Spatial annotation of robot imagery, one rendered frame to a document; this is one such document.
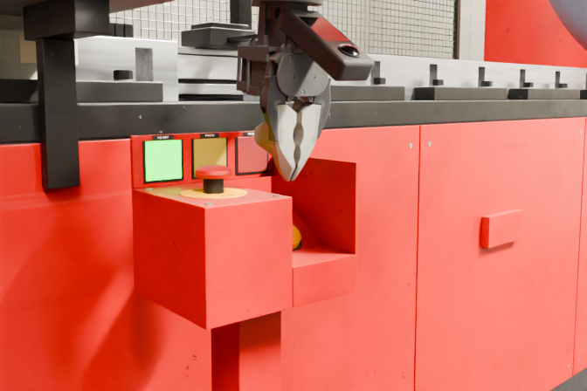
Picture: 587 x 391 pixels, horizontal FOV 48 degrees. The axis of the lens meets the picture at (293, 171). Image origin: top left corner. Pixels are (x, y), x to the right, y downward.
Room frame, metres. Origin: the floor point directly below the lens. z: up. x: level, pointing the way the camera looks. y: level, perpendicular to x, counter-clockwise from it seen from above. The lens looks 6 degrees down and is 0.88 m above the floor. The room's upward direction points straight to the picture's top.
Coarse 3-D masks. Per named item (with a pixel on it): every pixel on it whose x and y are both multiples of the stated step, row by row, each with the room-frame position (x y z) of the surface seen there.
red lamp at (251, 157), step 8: (240, 144) 0.81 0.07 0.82; (248, 144) 0.82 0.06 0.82; (256, 144) 0.83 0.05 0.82; (240, 152) 0.81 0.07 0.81; (248, 152) 0.82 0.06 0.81; (256, 152) 0.83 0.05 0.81; (264, 152) 0.84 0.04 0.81; (240, 160) 0.81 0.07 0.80; (248, 160) 0.82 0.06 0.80; (256, 160) 0.83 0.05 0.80; (264, 160) 0.83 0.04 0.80; (240, 168) 0.81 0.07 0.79; (248, 168) 0.82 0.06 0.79; (256, 168) 0.83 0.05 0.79; (264, 168) 0.83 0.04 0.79
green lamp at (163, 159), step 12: (156, 144) 0.74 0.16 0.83; (168, 144) 0.75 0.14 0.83; (180, 144) 0.76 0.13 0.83; (156, 156) 0.74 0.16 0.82; (168, 156) 0.75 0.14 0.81; (180, 156) 0.76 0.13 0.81; (156, 168) 0.74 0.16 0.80; (168, 168) 0.75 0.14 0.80; (180, 168) 0.76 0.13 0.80; (156, 180) 0.74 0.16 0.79
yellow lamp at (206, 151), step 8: (200, 144) 0.78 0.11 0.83; (208, 144) 0.78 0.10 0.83; (216, 144) 0.79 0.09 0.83; (224, 144) 0.80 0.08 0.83; (200, 152) 0.78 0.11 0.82; (208, 152) 0.78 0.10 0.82; (216, 152) 0.79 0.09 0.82; (224, 152) 0.80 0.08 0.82; (200, 160) 0.78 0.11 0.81; (208, 160) 0.78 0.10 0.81; (216, 160) 0.79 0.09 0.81; (224, 160) 0.80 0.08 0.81
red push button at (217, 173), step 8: (200, 168) 0.68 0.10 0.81; (208, 168) 0.68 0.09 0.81; (216, 168) 0.68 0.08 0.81; (224, 168) 0.68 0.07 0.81; (200, 176) 0.68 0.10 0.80; (208, 176) 0.67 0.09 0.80; (216, 176) 0.67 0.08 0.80; (224, 176) 0.68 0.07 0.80; (208, 184) 0.68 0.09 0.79; (216, 184) 0.68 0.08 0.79; (208, 192) 0.68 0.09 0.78; (216, 192) 0.68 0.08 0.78
